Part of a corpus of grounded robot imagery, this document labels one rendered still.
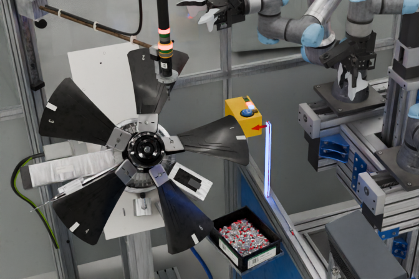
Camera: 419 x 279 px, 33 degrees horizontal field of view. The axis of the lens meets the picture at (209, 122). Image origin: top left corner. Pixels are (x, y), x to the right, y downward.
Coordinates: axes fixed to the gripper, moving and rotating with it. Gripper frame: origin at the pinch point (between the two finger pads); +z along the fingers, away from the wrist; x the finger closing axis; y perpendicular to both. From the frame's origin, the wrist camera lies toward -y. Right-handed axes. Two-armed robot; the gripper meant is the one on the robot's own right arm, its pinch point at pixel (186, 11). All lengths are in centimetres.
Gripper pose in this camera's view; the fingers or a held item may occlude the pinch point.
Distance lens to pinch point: 219.3
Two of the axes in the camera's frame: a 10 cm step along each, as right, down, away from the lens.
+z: -8.8, 2.8, -3.7
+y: 0.3, 8.3, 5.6
